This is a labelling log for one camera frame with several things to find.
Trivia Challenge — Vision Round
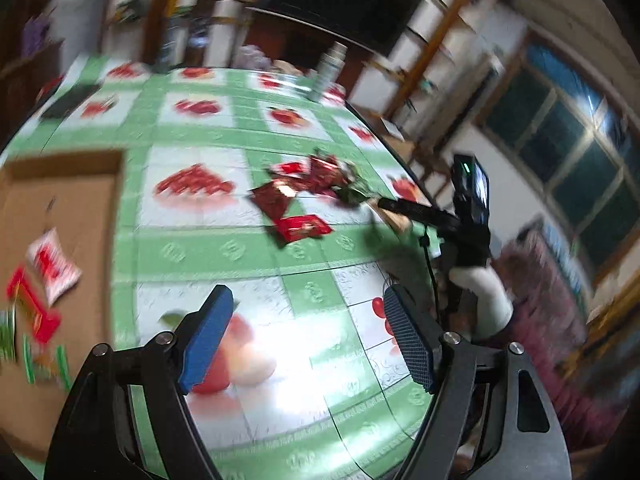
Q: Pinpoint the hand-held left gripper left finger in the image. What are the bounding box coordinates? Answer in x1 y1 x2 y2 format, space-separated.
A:
44 284 236 480

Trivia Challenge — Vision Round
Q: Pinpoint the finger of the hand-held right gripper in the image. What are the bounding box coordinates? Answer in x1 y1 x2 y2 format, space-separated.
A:
377 196 462 231

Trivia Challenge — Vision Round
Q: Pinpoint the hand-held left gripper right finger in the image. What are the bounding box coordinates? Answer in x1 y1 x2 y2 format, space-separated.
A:
383 284 574 480

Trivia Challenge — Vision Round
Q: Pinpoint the dark green snack packet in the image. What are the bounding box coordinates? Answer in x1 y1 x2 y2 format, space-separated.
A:
332 162 381 208

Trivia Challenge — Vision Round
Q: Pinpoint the bright red snack packet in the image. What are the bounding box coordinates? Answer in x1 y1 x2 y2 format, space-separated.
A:
274 214 333 247

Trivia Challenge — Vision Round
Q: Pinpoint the small red white snack packet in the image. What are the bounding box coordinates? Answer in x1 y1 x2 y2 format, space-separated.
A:
270 160 313 181

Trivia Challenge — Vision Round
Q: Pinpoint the large dark red snack packet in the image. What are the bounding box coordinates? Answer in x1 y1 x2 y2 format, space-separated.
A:
248 180 297 221

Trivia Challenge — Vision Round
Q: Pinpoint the brown cardboard tray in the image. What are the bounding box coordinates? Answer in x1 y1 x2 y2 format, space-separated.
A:
0 150 126 463

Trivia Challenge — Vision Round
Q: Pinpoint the person's right forearm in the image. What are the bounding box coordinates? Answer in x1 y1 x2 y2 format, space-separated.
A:
447 265 513 343

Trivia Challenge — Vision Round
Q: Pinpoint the person's patterned clothing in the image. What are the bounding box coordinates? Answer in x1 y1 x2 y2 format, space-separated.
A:
492 232 601 453

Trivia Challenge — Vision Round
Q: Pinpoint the green clear pastry packet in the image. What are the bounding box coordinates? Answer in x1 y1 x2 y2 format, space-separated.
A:
21 335 72 392

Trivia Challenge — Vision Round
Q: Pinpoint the white spray bottle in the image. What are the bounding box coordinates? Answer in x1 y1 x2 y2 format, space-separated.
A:
307 42 348 103

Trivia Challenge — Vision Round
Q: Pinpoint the red gold label snack packet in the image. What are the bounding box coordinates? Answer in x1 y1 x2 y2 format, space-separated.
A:
5 266 62 345

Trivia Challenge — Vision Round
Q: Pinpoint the white green snack packet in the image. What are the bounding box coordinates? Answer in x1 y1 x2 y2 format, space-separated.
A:
0 307 17 363

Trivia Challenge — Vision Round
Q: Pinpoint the black flat screen television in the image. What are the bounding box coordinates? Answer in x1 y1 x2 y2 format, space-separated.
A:
245 0 426 56

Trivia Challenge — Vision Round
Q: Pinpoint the clear plastic bag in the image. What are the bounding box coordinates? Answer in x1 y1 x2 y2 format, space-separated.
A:
235 45 273 71

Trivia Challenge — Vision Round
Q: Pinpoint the black smartphone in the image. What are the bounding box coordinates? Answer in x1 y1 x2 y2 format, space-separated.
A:
40 82 101 121

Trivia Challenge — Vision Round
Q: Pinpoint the black cable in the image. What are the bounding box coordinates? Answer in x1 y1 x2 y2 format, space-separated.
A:
419 232 443 323

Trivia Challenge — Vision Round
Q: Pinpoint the window with wooden frame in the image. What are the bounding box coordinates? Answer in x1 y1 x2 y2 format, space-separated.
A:
472 30 640 286

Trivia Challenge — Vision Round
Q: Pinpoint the wooden wall shelf unit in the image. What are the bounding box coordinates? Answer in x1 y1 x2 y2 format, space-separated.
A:
350 0 501 126

